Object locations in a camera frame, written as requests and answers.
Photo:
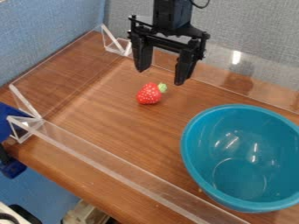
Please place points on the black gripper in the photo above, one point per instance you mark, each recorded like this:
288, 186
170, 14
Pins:
184, 40

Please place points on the red toy strawberry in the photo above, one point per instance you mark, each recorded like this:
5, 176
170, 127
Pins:
151, 93

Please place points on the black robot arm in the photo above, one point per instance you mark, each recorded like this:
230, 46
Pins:
174, 12

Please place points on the blue plastic bowl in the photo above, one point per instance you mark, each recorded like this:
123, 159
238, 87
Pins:
240, 153

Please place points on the blue table clamp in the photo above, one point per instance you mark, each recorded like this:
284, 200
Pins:
11, 167

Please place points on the white object under table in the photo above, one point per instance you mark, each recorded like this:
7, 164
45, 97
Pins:
84, 214

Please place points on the white black object bottom left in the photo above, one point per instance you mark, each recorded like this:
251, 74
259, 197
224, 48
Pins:
13, 214

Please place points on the clear acrylic back wall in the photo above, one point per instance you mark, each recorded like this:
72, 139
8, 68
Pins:
247, 75

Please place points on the clear acrylic wall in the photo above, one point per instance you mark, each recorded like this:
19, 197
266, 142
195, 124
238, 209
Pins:
52, 82
247, 75
195, 209

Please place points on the clear acrylic left wall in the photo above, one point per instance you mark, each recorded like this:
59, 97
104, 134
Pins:
52, 82

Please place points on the clear acrylic front wall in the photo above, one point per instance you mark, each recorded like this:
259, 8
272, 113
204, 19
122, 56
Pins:
195, 209

